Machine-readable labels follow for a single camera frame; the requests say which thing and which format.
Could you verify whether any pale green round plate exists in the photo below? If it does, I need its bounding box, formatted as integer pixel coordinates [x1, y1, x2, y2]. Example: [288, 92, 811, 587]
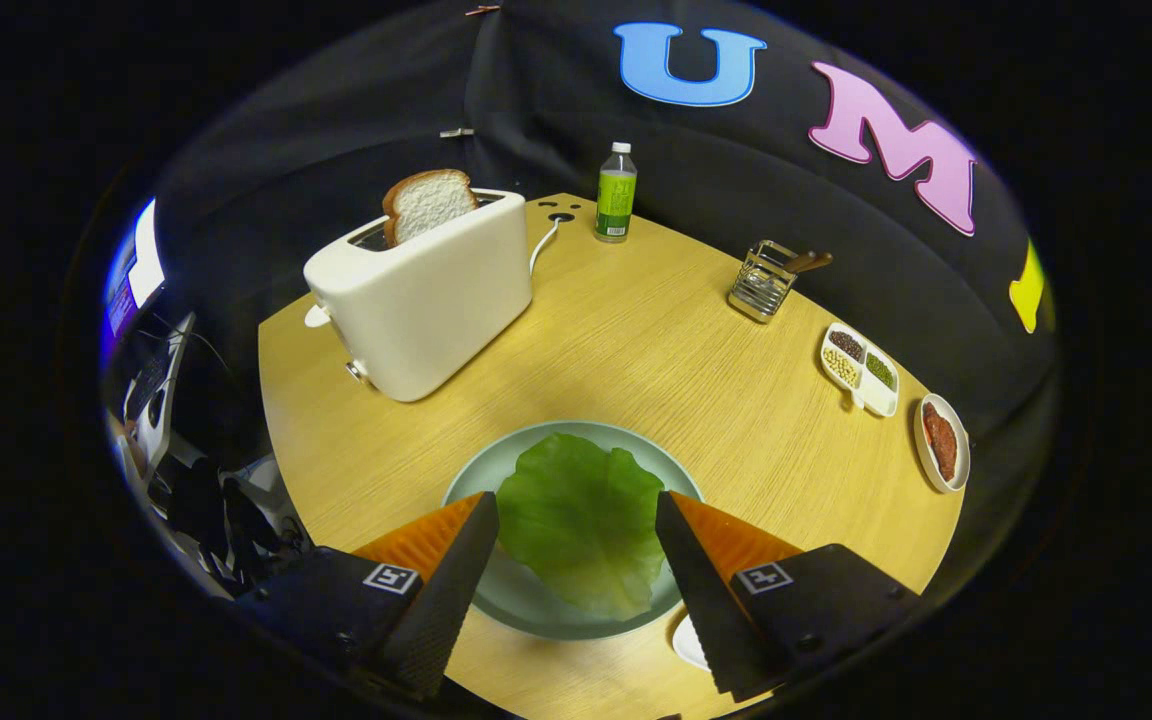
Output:
[443, 420, 705, 641]

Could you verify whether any white square plate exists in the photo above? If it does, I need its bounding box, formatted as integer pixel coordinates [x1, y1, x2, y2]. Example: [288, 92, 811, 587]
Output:
[671, 613, 713, 672]

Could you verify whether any white toaster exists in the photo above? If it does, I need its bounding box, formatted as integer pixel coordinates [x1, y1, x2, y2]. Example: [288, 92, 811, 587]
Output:
[303, 188, 534, 403]

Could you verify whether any green label drink bottle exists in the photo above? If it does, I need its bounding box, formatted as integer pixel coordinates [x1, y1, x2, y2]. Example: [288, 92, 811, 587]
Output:
[594, 142, 638, 244]

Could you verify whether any white divided dish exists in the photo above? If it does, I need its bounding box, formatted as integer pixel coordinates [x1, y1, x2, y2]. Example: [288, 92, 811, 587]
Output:
[820, 322, 900, 418]

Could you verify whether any metal wire utensil holder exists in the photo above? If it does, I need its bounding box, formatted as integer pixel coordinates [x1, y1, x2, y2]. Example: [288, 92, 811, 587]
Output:
[728, 240, 800, 324]

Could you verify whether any white bread slice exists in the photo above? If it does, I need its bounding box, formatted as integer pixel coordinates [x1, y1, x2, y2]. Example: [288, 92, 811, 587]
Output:
[382, 169, 480, 249]

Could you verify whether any black backdrop cloth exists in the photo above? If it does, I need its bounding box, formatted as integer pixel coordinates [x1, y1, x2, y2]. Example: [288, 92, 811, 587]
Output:
[151, 0, 1062, 446]

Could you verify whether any white oval plate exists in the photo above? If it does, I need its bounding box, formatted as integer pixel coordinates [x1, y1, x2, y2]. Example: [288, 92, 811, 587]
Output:
[913, 393, 971, 494]

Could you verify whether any white toaster cable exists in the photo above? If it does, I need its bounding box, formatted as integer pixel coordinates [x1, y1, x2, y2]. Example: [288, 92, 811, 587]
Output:
[529, 212, 577, 277]

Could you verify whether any red meat slice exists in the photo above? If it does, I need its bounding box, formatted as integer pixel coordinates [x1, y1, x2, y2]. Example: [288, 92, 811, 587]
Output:
[922, 402, 958, 482]

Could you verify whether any lit computer screen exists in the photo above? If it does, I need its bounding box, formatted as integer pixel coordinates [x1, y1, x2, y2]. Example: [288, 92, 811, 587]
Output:
[104, 198, 168, 339]

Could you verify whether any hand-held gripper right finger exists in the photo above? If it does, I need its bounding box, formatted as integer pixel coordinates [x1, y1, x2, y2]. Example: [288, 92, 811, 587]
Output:
[654, 489, 924, 700]

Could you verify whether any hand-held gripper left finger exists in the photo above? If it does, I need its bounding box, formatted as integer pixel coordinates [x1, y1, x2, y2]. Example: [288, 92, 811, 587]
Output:
[234, 490, 501, 701]

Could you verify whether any green lettuce leaf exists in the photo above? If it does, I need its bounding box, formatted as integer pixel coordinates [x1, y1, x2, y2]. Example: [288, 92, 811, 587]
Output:
[494, 432, 667, 621]

